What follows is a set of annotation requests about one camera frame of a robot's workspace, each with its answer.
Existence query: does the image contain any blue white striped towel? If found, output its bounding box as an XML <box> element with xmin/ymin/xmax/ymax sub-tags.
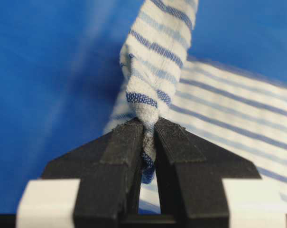
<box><xmin>104</xmin><ymin>0</ymin><xmax>287</xmax><ymax>206</ymax></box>

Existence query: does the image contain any blue table cloth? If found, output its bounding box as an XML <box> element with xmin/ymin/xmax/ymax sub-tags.
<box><xmin>0</xmin><ymin>0</ymin><xmax>287</xmax><ymax>214</ymax></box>

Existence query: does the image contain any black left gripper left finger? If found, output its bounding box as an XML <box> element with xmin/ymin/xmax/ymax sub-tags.
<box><xmin>16</xmin><ymin>118</ymin><xmax>143</xmax><ymax>228</ymax></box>

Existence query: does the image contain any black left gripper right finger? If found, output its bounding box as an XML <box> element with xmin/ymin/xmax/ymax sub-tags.
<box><xmin>154</xmin><ymin>117</ymin><xmax>287</xmax><ymax>228</ymax></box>

